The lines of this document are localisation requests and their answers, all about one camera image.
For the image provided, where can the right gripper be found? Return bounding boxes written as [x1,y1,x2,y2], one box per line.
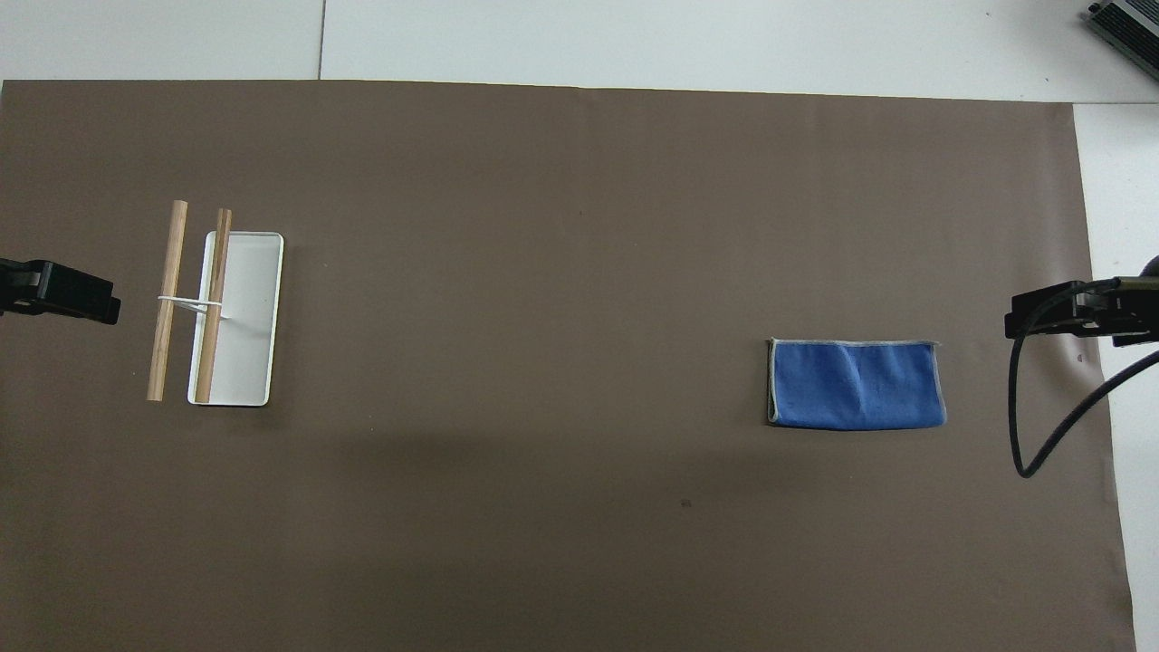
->
[1116,256,1159,349]

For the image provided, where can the blue folded towel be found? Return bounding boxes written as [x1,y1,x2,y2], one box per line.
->
[766,338,949,432]

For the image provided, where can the grey metal device box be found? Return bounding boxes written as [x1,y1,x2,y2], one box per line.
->
[1086,0,1159,57]

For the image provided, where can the white rack with wooden bars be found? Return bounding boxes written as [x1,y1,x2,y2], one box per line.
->
[146,199,285,408]

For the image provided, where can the black cable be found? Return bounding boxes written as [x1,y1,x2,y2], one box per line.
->
[1008,278,1159,479]

